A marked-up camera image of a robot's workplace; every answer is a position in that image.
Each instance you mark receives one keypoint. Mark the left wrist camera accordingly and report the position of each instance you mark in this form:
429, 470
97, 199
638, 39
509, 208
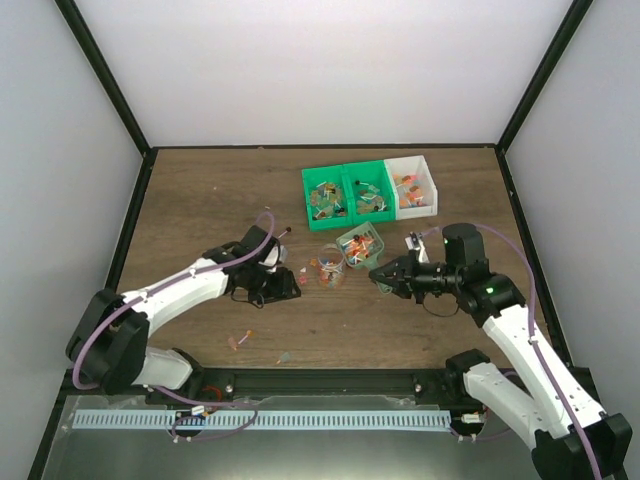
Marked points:
276, 256

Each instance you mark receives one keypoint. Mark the spilled dark lollipop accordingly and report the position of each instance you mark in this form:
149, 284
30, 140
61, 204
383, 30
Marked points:
285, 232

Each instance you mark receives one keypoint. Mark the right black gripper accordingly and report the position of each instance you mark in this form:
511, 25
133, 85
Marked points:
404, 281

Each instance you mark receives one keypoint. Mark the spilled candy near rail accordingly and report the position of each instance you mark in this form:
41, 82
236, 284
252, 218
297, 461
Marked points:
284, 358

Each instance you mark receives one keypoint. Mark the clear plastic jar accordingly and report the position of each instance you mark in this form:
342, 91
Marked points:
330, 266

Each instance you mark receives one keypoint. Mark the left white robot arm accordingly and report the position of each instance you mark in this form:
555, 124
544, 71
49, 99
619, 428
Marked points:
109, 348

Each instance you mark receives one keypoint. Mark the light blue slotted strip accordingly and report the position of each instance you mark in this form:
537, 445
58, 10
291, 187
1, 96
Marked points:
403, 420

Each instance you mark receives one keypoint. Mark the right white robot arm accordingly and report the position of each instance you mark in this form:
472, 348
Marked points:
568, 432

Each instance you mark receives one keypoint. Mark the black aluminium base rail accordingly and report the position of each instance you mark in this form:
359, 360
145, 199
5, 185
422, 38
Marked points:
422, 386

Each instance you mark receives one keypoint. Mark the white candy bin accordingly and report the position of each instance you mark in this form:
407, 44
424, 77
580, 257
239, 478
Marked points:
413, 187

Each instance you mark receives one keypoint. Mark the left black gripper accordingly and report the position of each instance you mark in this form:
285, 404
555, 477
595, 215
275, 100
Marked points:
283, 289

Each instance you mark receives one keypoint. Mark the green slotted scoop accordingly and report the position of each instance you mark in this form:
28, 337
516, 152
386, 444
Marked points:
361, 247

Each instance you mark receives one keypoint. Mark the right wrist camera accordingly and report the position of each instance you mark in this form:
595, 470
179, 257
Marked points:
415, 245

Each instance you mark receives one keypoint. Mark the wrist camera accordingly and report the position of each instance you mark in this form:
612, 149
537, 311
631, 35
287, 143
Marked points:
415, 245
276, 256

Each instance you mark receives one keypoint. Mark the green double candy bin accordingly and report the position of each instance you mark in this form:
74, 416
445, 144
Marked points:
346, 195

